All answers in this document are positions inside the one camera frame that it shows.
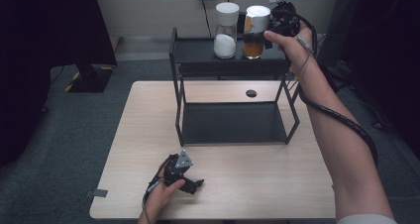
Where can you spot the black two-tier metal rack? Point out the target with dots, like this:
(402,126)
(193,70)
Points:
(231,125)

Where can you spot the glass jar of white powder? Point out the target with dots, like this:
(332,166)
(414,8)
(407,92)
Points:
(225,45)

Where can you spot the white sleeve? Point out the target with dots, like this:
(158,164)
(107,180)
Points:
(366,219)

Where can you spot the black stand base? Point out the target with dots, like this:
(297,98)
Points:
(89,78)

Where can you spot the glass jar of orange powder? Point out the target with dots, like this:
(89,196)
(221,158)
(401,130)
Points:
(252,50)

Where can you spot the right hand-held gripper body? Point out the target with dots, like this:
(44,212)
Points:
(284,19)

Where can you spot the person's left hand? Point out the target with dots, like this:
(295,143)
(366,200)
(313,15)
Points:
(160,197)

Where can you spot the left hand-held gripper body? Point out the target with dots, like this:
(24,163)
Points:
(176,172)

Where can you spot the person's right hand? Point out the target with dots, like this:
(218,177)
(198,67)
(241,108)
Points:
(297,52)

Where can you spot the grey tape strip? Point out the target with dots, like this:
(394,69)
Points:
(99,193)

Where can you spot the black curtain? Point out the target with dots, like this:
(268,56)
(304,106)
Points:
(39,52)
(379,35)

